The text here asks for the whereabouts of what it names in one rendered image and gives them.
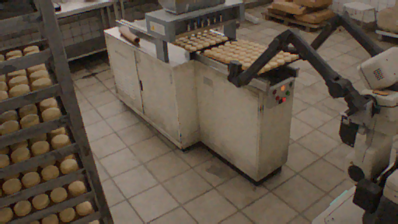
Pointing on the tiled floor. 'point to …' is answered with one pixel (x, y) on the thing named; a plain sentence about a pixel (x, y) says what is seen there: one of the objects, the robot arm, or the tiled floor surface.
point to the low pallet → (295, 21)
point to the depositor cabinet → (156, 88)
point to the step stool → (362, 13)
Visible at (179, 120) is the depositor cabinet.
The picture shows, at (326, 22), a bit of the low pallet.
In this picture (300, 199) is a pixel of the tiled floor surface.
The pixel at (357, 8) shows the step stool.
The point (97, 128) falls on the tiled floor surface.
